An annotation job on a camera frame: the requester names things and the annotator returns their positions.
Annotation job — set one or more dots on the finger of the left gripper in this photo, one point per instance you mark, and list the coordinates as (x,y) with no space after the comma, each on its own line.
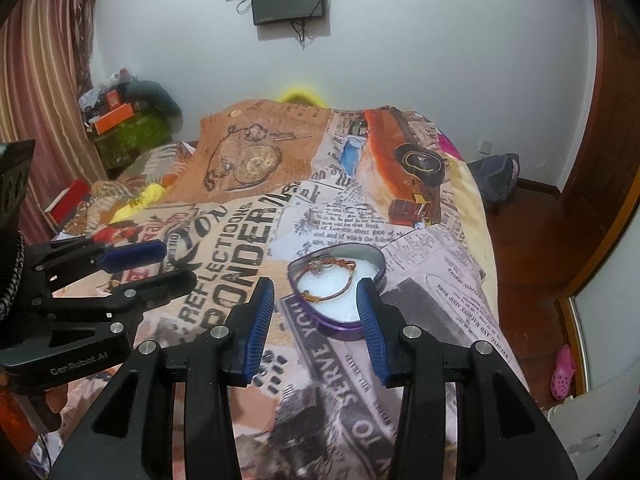
(118,259)
(153,292)

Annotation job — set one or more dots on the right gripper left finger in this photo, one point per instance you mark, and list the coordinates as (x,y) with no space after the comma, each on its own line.
(128,433)

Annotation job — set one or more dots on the pink rubber clog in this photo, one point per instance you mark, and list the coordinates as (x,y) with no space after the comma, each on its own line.
(563,374)

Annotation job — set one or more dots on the red box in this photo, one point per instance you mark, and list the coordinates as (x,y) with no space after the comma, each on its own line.
(64,207)

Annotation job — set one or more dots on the newspaper print bed blanket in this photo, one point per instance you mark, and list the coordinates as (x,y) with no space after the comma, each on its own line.
(270,183)

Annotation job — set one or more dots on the orange box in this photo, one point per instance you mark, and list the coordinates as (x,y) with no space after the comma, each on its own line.
(113,118)

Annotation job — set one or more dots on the white sliding wardrobe door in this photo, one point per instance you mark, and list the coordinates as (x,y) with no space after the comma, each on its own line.
(599,428)

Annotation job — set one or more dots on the purple heart-shaped tin box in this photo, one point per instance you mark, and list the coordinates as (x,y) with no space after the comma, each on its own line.
(325,283)

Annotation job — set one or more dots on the striped red curtain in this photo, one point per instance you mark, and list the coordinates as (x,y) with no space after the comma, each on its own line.
(46,48)

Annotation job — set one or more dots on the brown wooden door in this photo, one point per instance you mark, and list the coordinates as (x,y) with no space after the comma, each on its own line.
(603,188)

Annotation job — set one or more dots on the dark backpack on floor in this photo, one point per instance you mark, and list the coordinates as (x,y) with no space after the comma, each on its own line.
(496,177)

